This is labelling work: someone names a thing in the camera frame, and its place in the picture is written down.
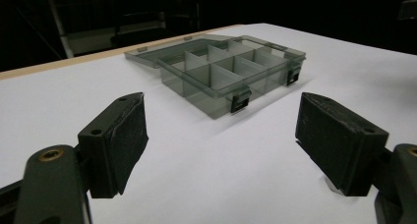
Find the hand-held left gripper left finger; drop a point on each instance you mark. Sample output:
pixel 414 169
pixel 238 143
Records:
pixel 111 152

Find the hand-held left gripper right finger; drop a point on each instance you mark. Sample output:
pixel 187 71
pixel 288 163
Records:
pixel 341 145

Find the transparent grey compartment box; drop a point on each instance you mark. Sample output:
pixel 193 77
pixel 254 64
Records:
pixel 209 99

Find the white desk leg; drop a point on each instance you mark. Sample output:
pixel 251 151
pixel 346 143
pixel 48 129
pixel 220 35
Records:
pixel 60 30

